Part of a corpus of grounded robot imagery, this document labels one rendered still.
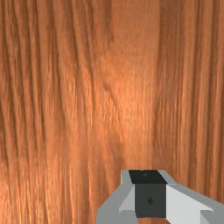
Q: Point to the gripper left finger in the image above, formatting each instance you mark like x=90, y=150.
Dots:
x=125, y=201

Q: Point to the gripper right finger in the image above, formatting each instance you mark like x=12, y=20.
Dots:
x=186, y=204

